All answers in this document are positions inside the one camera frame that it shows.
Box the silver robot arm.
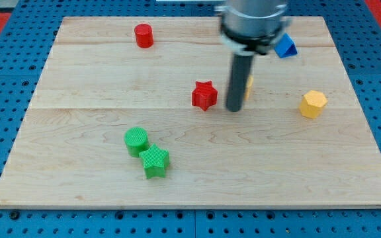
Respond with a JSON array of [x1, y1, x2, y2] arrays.
[[214, 0, 290, 56]]

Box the red star block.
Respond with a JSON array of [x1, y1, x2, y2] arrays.
[[191, 81, 218, 111]]

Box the green star block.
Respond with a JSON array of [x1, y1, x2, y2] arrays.
[[139, 144, 170, 179]]

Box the green cylinder block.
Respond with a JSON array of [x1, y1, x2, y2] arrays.
[[124, 127, 149, 157]]

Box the wooden board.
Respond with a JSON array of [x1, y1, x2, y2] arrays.
[[0, 17, 381, 210]]

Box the yellow block behind rod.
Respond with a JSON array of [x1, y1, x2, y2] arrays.
[[244, 75, 253, 100]]

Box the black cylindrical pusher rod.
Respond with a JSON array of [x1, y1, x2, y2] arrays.
[[226, 54, 254, 112]]

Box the red cylinder block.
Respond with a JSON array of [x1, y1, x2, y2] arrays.
[[134, 23, 153, 48]]

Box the blue triangle block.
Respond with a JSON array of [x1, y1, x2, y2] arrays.
[[275, 33, 298, 58]]

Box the yellow hexagon block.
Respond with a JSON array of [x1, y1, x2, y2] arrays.
[[299, 90, 328, 119]]

